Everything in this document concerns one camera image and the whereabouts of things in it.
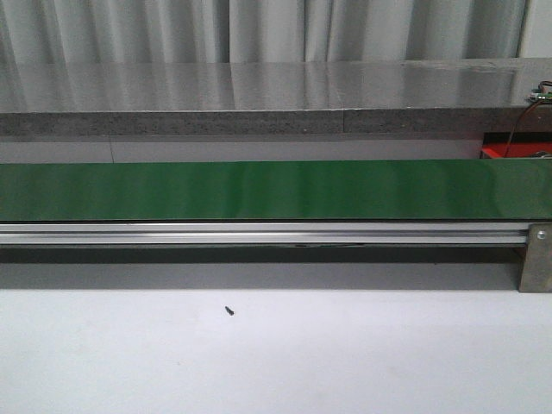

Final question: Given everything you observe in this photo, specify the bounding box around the grey stone counter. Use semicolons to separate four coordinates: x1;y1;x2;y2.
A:
1;58;551;137

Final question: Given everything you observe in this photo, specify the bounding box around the green conveyor belt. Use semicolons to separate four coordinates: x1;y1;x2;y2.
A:
1;159;551;222

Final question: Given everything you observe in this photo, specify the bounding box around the small green circuit board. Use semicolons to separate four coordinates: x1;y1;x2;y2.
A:
527;85;552;104

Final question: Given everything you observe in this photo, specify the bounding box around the grey pleated curtain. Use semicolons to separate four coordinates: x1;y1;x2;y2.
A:
1;1;528;65

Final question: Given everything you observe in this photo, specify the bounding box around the aluminium conveyor side rail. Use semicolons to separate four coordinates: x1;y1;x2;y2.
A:
1;222;530;245

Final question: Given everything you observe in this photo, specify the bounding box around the metal conveyor support bracket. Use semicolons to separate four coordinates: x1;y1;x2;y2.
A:
518;223;552;293

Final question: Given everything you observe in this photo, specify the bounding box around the thin red-brown wire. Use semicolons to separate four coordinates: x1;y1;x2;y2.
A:
504;81;552;160

